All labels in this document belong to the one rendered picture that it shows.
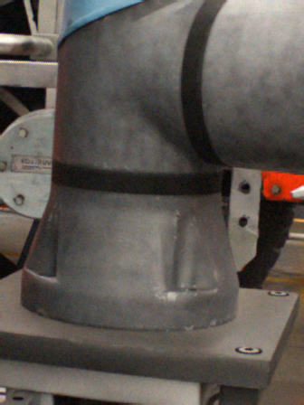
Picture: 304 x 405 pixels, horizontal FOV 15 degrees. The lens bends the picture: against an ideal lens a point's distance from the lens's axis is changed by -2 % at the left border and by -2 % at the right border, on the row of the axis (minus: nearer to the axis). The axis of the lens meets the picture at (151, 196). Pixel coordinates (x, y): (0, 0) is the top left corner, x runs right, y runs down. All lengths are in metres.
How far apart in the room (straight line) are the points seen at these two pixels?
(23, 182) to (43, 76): 0.14
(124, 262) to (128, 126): 0.09
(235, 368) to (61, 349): 0.11
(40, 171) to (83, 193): 0.68
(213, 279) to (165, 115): 0.11
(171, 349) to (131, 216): 0.10
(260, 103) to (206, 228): 0.11
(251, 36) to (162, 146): 0.10
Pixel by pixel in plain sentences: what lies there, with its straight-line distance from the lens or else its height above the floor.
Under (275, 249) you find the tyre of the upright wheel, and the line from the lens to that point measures 1.67.
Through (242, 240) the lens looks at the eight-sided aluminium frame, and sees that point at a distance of 1.57.
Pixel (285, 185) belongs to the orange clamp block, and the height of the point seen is 0.84.
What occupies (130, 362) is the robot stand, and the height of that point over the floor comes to 0.81.
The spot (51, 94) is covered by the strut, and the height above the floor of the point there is 0.94.
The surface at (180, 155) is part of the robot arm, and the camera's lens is 0.75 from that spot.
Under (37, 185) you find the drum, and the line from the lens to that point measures 1.44.
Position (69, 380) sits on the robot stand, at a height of 0.79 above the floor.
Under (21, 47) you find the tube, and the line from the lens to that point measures 1.44.
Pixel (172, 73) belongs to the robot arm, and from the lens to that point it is 0.72.
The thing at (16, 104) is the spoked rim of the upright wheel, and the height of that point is 0.92.
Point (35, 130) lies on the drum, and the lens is 1.44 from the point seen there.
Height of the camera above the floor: 0.99
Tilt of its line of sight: 7 degrees down
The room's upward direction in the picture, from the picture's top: 4 degrees clockwise
